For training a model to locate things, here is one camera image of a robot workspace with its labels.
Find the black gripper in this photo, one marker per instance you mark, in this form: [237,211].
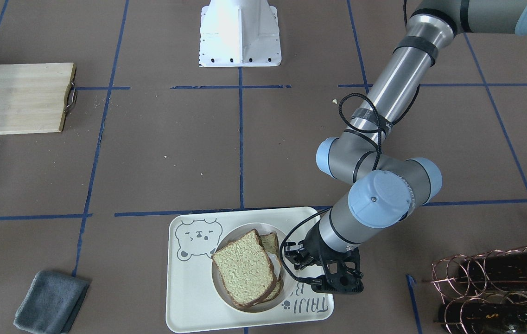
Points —
[313,247]

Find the bread slice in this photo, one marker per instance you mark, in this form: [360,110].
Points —
[246,270]
[271,246]

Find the white round plate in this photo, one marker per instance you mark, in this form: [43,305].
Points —
[233,235]

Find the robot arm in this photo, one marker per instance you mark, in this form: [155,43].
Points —
[384,190]

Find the cream bear serving tray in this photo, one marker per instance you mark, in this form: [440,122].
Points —
[192,302]

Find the dark green wine bottle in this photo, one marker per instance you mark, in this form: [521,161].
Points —
[506,272]

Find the grey folded cloth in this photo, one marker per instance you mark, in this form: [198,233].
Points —
[51,304]

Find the wooden cutting board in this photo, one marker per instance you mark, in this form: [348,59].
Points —
[33,97]

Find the copper wire bottle rack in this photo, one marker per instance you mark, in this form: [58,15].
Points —
[482,294]

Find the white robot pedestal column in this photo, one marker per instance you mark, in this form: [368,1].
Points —
[235,33]

